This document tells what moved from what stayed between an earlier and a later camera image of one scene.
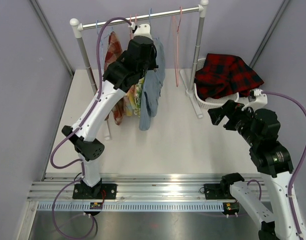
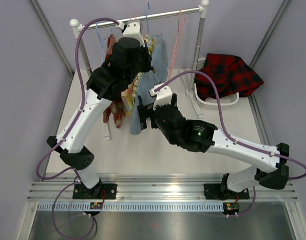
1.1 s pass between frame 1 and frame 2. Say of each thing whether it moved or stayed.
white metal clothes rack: stayed
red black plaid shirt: stayed
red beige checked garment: stayed
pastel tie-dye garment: stayed
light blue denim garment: moved
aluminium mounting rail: stayed
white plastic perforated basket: stayed
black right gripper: moved
